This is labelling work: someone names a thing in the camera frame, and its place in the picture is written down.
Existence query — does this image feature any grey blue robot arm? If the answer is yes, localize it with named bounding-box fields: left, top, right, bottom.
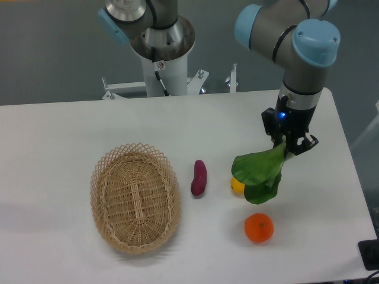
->
left=98, top=1, right=341, bottom=155

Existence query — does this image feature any green leafy vegetable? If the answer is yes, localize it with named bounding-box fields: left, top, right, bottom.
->
left=231, top=139, right=288, bottom=205

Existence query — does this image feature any purple sweet potato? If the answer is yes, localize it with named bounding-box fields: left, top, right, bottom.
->
left=191, top=160, right=208, bottom=197

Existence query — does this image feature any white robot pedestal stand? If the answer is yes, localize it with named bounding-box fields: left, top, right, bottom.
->
left=98, top=9, right=209, bottom=99

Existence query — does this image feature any black device at edge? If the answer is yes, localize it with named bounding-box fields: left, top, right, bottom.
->
left=358, top=239, right=378, bottom=271

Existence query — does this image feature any black white base cable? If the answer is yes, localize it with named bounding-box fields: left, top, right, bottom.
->
left=150, top=46, right=172, bottom=97

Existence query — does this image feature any orange tangerine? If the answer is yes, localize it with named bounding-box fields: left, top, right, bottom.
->
left=244, top=213, right=274, bottom=243

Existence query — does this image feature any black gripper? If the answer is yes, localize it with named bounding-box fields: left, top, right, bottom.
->
left=261, top=90, right=319, bottom=155

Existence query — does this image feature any woven wicker basket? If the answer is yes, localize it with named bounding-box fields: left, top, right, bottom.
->
left=90, top=143, right=181, bottom=254

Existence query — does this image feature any yellow lemon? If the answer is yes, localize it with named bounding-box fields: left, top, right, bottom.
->
left=230, top=177, right=245, bottom=195

